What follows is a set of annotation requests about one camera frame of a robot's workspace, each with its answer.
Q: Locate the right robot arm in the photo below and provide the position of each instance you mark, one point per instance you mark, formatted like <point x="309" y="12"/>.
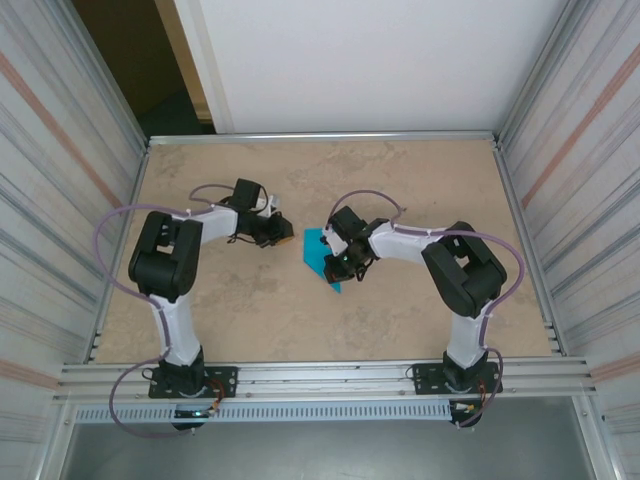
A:
<point x="465" y="340"/>

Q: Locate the long aluminium mounting rail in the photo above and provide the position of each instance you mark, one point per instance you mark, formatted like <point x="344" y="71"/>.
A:
<point x="320" y="375"/>

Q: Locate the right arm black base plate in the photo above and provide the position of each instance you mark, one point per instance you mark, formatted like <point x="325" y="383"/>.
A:
<point x="425" y="375"/>

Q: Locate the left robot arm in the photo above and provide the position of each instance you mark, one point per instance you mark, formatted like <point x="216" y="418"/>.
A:
<point x="180" y="340"/>

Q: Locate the small circuit board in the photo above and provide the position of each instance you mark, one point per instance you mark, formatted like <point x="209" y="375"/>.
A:
<point x="465" y="407"/>
<point x="197" y="413"/>

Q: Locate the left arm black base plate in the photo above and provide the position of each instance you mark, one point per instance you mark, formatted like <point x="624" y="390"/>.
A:
<point x="225" y="375"/>

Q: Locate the aluminium table side rail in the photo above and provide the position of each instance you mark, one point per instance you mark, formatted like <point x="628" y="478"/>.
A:
<point x="510" y="190"/>
<point x="136" y="190"/>

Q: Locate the aluminium table edge rail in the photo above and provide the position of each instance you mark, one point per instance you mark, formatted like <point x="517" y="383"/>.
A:
<point x="320" y="136"/>

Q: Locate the blue paper sheet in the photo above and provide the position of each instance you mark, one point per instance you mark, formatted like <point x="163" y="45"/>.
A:
<point x="312" y="247"/>

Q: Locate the beige door frame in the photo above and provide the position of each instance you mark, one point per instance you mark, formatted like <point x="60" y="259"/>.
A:
<point x="185" y="60"/>

